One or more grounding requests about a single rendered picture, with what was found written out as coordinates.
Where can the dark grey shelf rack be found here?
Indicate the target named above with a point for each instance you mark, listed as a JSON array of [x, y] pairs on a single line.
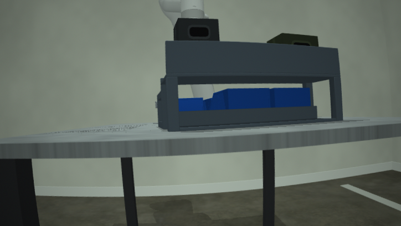
[[190, 62]]

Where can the blue bin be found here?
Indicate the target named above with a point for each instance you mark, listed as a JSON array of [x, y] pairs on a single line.
[[206, 104], [286, 97], [190, 104], [243, 98]]

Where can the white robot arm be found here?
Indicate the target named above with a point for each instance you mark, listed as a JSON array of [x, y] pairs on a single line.
[[188, 9]]

